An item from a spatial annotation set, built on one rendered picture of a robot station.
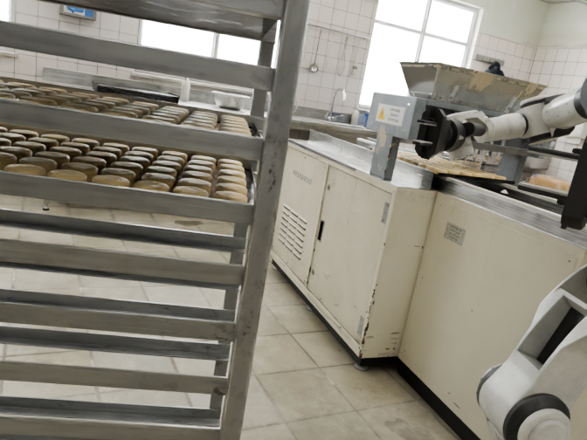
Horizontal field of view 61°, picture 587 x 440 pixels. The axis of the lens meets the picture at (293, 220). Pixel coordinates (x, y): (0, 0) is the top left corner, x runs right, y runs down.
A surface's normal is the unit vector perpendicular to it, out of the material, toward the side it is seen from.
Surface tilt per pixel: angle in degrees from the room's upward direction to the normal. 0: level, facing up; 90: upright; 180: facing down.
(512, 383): 58
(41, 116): 90
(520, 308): 90
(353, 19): 90
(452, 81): 115
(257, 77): 90
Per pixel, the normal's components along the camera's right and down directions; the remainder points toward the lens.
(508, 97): 0.25, 0.67
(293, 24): 0.12, 0.27
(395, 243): 0.35, 0.29
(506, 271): -0.92, -0.06
